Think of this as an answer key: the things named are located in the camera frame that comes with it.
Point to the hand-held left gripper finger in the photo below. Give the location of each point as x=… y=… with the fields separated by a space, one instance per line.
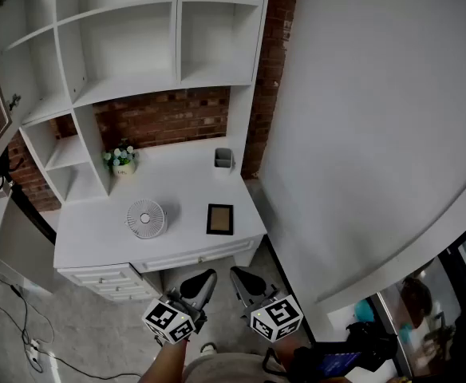
x=208 y=293
x=195 y=283

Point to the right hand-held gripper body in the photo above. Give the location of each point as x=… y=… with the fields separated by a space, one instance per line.
x=277 y=317

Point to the grey pen holder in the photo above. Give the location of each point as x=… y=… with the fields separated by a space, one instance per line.
x=224 y=160

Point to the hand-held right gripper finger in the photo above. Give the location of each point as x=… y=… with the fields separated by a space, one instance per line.
x=255 y=283
x=239 y=287

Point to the small white desk fan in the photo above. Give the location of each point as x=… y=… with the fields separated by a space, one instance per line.
x=145 y=218

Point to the grey side cabinet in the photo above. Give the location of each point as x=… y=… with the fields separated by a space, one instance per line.
x=21 y=249

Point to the black clamp stand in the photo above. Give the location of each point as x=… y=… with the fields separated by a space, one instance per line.
x=6 y=174

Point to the person's grey shirt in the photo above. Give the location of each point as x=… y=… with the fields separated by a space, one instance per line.
x=233 y=371

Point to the black device with blue screen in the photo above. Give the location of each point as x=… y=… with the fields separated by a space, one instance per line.
x=344 y=363

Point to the person's left sandal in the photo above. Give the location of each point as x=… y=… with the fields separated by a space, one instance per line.
x=209 y=348

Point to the potted artificial flowers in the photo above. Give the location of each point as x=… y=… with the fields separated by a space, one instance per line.
x=122 y=162

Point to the white desk with drawers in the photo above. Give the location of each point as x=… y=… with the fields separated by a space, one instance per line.
x=177 y=182

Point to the white drawer front with knob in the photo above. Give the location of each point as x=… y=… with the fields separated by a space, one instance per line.
x=131 y=297
x=97 y=275
x=115 y=287

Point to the person's right forearm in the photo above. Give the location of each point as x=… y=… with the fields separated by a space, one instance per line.
x=287 y=349

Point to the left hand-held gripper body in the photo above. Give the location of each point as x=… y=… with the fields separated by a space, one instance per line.
x=165 y=319

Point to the teal balloon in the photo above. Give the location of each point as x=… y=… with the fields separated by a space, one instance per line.
x=365 y=310

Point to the person's left forearm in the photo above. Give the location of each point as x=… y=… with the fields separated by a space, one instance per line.
x=165 y=363

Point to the black picture frame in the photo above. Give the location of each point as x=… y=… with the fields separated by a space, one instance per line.
x=219 y=219

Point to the white shelving unit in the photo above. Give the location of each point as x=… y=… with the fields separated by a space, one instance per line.
x=129 y=86

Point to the white power strip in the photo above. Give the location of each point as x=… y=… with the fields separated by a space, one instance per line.
x=34 y=349

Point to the wide white desk drawer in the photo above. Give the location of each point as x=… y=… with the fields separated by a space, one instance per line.
x=201 y=255

